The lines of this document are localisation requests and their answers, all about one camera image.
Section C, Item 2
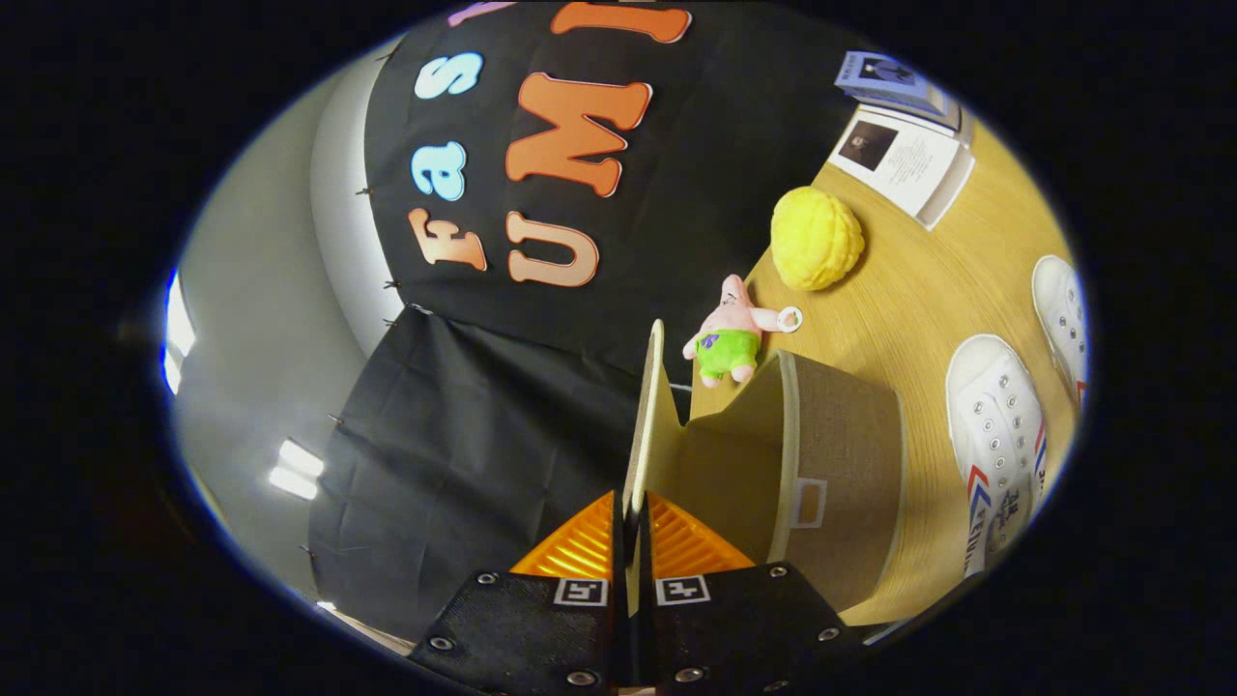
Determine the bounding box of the white canvas shoe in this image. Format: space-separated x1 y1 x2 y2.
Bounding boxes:
1031 254 1091 412
945 333 1050 581

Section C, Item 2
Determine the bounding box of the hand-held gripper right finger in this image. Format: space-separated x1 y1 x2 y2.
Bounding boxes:
636 491 868 696

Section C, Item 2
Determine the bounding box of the white book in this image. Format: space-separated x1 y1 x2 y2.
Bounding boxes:
828 104 975 232

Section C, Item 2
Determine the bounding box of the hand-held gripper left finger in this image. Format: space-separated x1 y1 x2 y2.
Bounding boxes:
409 490 636 691

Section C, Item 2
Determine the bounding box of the pink starfish plush toy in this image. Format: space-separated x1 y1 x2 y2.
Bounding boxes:
682 274 804 390

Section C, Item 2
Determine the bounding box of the ceiling light panel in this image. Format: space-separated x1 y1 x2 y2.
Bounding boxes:
162 271 197 395

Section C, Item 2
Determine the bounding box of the beige fabric storage box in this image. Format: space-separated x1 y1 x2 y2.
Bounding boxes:
621 319 906 627

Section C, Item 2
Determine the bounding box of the blue book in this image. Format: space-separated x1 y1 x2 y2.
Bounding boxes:
834 50 964 132

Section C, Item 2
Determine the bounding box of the yellow round plush toy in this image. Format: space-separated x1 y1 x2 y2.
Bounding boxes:
770 186 867 293

